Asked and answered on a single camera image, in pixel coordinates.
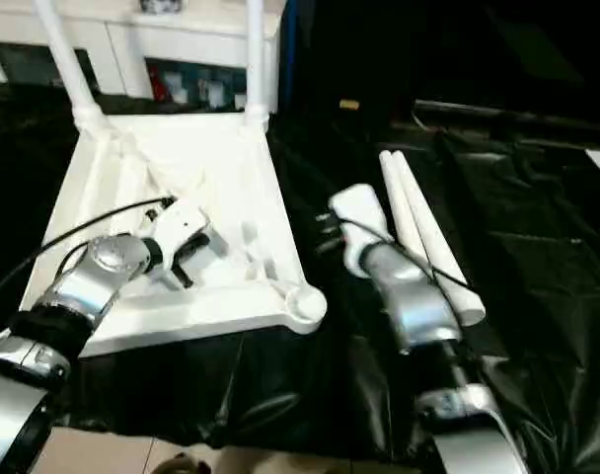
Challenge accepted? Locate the white plastic table leg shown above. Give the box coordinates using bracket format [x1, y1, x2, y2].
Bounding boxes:
[243, 0, 272, 133]
[32, 0, 108, 130]
[390, 149, 488, 322]
[377, 150, 474, 328]

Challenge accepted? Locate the white plastic table top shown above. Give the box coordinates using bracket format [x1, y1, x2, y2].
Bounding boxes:
[20, 100, 330, 360]

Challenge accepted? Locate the black glossy mat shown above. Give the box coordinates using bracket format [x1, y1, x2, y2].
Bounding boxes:
[0, 81, 600, 474]

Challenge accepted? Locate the white glass-door cabinet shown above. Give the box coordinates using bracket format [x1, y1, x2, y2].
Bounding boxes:
[0, 0, 282, 116]

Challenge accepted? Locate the long black bar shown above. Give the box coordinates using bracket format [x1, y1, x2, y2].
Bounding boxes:
[412, 97, 600, 135]

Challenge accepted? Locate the large dark screen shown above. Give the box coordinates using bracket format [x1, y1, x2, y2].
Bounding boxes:
[279, 0, 600, 116]

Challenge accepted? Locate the dark bag of parts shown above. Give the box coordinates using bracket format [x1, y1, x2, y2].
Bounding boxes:
[138, 0, 188, 15]

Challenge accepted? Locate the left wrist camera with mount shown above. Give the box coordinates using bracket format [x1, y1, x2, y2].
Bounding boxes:
[143, 196, 231, 291]

